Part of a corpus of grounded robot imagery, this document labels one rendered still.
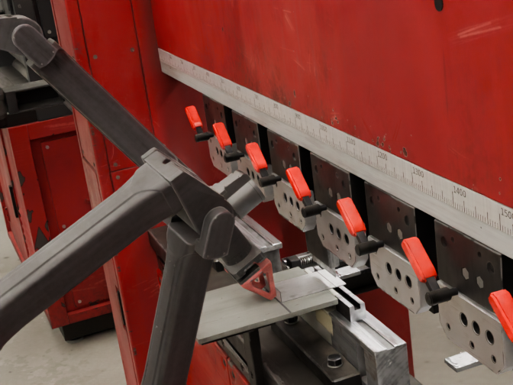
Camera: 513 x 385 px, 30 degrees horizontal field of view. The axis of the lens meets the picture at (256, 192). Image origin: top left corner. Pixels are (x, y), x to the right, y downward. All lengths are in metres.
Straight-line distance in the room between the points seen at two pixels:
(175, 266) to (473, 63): 0.48
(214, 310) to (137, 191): 0.58
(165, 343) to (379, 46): 0.50
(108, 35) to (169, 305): 1.23
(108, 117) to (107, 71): 0.89
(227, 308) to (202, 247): 0.50
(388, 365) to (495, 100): 0.66
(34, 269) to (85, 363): 2.72
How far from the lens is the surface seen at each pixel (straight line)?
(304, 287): 1.77
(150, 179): 1.20
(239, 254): 1.69
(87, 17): 2.43
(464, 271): 1.22
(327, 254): 1.73
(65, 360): 3.95
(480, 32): 1.08
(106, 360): 3.88
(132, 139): 1.58
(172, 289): 1.31
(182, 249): 1.27
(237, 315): 1.71
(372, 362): 1.62
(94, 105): 1.56
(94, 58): 2.44
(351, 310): 1.69
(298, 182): 1.59
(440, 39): 1.15
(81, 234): 1.18
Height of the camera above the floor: 1.73
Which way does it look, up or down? 18 degrees down
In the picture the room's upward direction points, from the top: 8 degrees counter-clockwise
